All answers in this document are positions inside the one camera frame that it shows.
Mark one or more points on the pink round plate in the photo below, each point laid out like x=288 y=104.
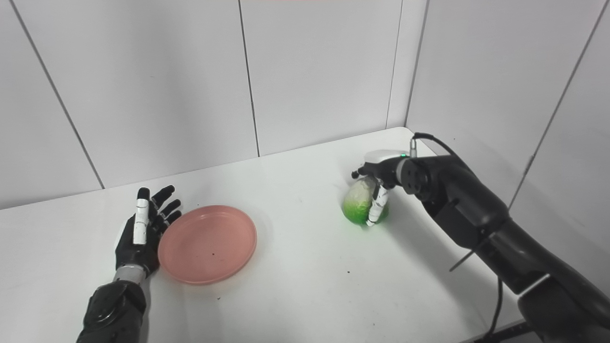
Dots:
x=207 y=245

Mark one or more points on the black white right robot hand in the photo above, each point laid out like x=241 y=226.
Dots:
x=383 y=169

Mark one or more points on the green white toy cabbage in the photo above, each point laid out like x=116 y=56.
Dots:
x=357 y=205

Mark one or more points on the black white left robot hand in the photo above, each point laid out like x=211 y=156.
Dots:
x=138 y=247

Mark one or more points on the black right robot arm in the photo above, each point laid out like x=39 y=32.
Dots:
x=476 y=205

